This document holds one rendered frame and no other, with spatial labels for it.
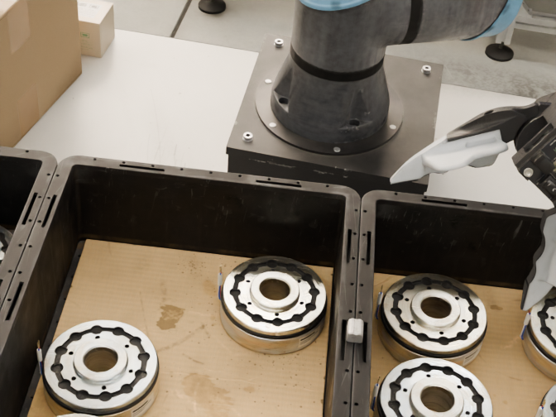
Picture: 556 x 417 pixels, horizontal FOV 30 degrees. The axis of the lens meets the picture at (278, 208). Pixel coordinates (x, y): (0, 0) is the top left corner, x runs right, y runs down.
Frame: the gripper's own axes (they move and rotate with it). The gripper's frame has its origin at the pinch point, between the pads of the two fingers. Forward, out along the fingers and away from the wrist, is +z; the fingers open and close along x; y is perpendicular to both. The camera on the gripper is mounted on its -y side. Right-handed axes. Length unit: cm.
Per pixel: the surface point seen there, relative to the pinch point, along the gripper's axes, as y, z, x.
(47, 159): -16.7, 25.3, -29.5
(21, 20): -48, 27, -45
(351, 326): -1.0, 11.3, -0.6
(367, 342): -1.1, 11.4, 1.5
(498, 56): -214, -4, 32
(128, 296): -14.1, 29.3, -14.5
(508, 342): -15.8, 6.5, 15.6
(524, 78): -208, -5, 40
